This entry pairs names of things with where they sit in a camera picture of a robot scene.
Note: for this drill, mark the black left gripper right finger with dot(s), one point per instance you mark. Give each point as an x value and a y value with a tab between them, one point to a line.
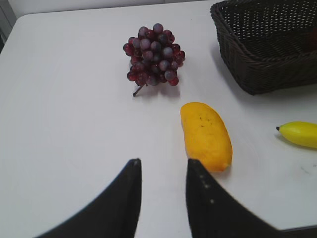
214	213

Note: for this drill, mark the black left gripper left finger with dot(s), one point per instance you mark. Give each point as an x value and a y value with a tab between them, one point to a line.
113	214

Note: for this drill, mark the dark woven wicker basket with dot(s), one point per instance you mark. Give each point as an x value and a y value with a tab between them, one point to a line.
268	45

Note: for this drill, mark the yellow mango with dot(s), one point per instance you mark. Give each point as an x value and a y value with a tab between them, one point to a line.
206	137

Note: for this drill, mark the yellow banana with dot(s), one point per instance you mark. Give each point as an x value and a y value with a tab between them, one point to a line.
300	133

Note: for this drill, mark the purple grape bunch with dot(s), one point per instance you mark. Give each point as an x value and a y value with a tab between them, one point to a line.
154	57

